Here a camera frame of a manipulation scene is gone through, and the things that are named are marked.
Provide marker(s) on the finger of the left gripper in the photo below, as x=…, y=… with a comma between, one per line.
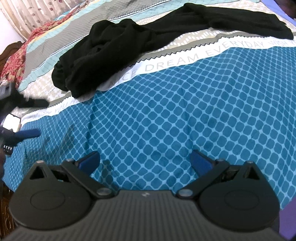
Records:
x=11, y=138
x=11, y=98

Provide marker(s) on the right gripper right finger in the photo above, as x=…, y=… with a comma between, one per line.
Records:
x=208, y=172

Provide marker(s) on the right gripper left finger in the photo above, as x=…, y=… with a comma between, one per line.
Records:
x=80, y=172

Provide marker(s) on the black pants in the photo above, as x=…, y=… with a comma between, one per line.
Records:
x=110, y=47

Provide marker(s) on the red floral blanket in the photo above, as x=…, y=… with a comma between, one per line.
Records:
x=14, y=68

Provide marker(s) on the carved wooden headboard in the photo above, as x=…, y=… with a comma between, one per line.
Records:
x=10, y=49

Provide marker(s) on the patterned blue bedspread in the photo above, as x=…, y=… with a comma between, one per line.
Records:
x=229, y=94

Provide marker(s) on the floral beige curtain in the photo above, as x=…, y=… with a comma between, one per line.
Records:
x=26, y=16

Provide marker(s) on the purple bed sheet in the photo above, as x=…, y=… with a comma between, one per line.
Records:
x=273, y=6

